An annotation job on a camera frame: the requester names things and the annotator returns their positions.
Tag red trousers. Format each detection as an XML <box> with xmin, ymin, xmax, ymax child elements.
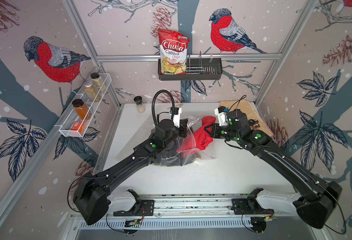
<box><xmin>177</xmin><ymin>116</ymin><xmax>216</xmax><ymax>154</ymax></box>

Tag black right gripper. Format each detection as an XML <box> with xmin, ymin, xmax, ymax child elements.
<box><xmin>203</xmin><ymin>122</ymin><xmax>242</xmax><ymax>143</ymax></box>

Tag copper spoon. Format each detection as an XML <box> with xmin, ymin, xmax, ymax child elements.
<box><xmin>252</xmin><ymin>123</ymin><xmax>260</xmax><ymax>130</ymax></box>

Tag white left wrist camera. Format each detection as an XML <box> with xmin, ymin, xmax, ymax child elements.
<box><xmin>171</xmin><ymin>107</ymin><xmax>182</xmax><ymax>128</ymax></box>

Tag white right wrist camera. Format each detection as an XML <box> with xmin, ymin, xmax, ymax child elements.
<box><xmin>214</xmin><ymin>106</ymin><xmax>229</xmax><ymax>127</ymax></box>

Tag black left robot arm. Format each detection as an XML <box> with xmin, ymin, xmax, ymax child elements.
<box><xmin>73</xmin><ymin>116</ymin><xmax>216</xmax><ymax>225</ymax></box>

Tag clear plastic vacuum bag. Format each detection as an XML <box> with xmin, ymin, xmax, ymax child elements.
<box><xmin>153</xmin><ymin>116</ymin><xmax>216</xmax><ymax>167</ymax></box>

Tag Chuba cassava chips bag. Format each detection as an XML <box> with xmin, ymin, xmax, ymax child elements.
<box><xmin>158</xmin><ymin>29</ymin><xmax>189</xmax><ymax>75</ymax></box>

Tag black lid seasoning shaker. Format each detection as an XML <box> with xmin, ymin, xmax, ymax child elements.
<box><xmin>134</xmin><ymin>96</ymin><xmax>146</xmax><ymax>113</ymax></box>

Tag black spoon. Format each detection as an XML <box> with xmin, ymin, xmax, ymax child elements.
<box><xmin>248</xmin><ymin>119</ymin><xmax>255</xmax><ymax>126</ymax></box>

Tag black flexible cable hose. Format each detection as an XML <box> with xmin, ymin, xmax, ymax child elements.
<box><xmin>151</xmin><ymin>89</ymin><xmax>176</xmax><ymax>127</ymax></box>

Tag beige spice jar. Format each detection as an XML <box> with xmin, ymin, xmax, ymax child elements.
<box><xmin>83</xmin><ymin>80</ymin><xmax>101</xmax><ymax>102</ymax></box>

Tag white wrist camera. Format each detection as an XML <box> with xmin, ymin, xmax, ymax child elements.
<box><xmin>214</xmin><ymin>106</ymin><xmax>229</xmax><ymax>127</ymax></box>
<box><xmin>171</xmin><ymin>107</ymin><xmax>182</xmax><ymax>128</ymax></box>

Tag beige folded cloth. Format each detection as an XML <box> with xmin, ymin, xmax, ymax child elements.
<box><xmin>219</xmin><ymin>100</ymin><xmax>274</xmax><ymax>137</ymax></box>

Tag black trousers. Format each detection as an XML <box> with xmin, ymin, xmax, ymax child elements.
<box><xmin>153</xmin><ymin>145</ymin><xmax>195</xmax><ymax>167</ymax></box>

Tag orange spice jar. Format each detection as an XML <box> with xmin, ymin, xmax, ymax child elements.
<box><xmin>72</xmin><ymin>99</ymin><xmax>92</xmax><ymax>120</ymax></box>

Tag black wire wall basket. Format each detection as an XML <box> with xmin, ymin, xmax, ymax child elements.
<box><xmin>158</xmin><ymin>55</ymin><xmax>223</xmax><ymax>81</ymax></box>

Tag small orange box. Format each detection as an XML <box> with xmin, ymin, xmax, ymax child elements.
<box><xmin>71</xmin><ymin>121</ymin><xmax>86</xmax><ymax>134</ymax></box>

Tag pale spice jar black lid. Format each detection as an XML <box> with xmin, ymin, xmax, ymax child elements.
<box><xmin>91</xmin><ymin>73</ymin><xmax>107</xmax><ymax>92</ymax></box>

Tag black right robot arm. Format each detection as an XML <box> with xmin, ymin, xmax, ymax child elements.
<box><xmin>204</xmin><ymin>109</ymin><xmax>342</xmax><ymax>229</ymax></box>

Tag clear acrylic wall shelf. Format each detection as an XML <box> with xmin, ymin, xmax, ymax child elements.
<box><xmin>59</xmin><ymin>73</ymin><xmax>112</xmax><ymax>139</ymax></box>

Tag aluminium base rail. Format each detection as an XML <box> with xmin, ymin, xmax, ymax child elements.
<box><xmin>101</xmin><ymin>194</ymin><xmax>309</xmax><ymax>235</ymax></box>

